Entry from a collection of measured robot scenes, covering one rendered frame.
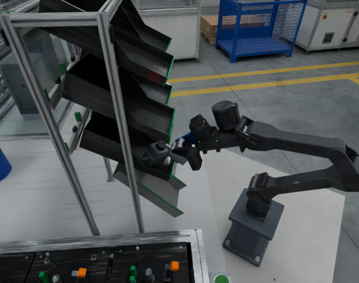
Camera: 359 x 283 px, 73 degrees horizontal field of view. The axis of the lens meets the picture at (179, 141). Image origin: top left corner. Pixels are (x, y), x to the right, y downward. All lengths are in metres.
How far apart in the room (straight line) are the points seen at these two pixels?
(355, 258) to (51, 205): 2.03
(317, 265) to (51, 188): 1.15
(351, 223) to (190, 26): 3.61
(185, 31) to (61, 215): 3.88
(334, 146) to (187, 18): 4.07
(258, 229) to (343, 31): 5.46
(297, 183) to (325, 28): 5.13
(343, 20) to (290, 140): 5.36
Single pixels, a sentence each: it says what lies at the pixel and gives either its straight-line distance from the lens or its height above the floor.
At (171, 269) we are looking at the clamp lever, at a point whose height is 1.07.
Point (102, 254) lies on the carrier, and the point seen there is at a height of 0.97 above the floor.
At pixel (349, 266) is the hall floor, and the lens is 2.26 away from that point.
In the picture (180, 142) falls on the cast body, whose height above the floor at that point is 1.28.
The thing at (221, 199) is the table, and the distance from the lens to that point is 1.15.
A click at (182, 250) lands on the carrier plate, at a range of 0.89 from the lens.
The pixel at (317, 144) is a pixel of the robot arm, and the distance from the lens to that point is 0.66.
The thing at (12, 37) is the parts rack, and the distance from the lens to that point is 0.59.
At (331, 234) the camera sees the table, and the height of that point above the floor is 0.86.
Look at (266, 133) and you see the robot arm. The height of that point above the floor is 1.39.
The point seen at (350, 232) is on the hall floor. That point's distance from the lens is 2.44.
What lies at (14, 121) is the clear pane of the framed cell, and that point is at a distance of 1.63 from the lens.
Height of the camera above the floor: 1.76
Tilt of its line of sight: 40 degrees down
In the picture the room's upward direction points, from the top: straight up
